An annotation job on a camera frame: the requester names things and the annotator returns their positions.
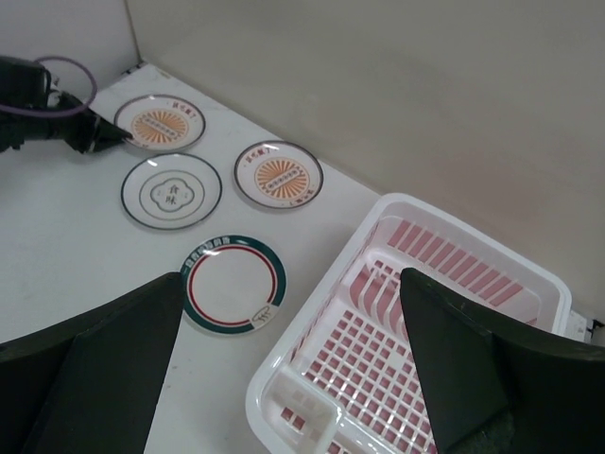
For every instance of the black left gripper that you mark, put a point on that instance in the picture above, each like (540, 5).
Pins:
(33, 109)

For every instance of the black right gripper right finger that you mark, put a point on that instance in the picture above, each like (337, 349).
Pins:
(492, 384)

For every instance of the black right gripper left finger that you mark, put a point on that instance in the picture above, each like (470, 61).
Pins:
(91, 384)

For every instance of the orange sunburst plate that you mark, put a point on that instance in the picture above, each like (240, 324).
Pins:
(161, 123)
(278, 175)

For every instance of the white plate grey floral emblem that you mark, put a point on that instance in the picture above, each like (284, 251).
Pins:
(170, 192)

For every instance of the white pink dish rack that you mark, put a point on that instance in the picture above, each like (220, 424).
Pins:
(342, 379)

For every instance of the green red rimmed plate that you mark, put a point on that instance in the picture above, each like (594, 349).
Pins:
(233, 284)

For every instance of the orange sunburst plate by wall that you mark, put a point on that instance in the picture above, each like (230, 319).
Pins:
(278, 175)

